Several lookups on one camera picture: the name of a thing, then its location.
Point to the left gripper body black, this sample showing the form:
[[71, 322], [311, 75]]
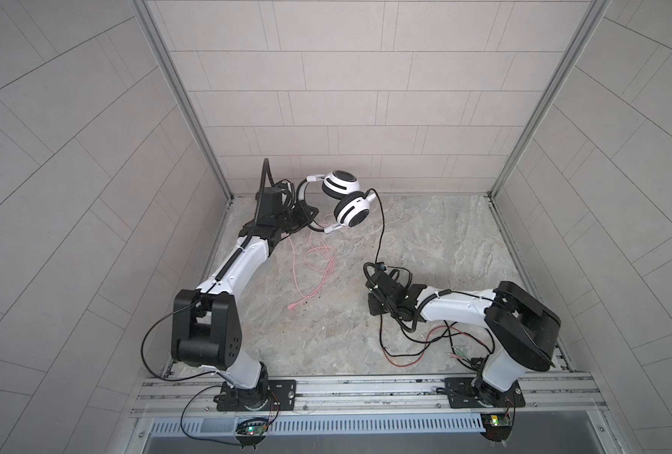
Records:
[[284, 220]]

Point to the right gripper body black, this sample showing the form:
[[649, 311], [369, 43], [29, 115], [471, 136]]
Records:
[[377, 306]]

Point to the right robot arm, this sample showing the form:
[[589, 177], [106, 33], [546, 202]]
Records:
[[524, 332]]

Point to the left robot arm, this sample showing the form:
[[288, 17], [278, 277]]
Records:
[[206, 323]]

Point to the right controller circuit board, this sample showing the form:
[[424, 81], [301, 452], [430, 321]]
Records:
[[498, 427]]

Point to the controller circuit board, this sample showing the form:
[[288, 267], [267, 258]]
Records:
[[498, 427], [255, 427]]

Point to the left controller circuit board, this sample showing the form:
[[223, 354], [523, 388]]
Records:
[[255, 427]]

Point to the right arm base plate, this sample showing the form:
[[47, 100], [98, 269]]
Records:
[[461, 392]]

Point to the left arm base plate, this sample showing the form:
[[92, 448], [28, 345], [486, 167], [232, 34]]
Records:
[[279, 394]]

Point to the white slotted cable duct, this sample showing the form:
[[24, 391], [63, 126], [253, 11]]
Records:
[[303, 425]]

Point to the aluminium mounting rail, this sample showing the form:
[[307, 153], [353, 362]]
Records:
[[390, 394]]

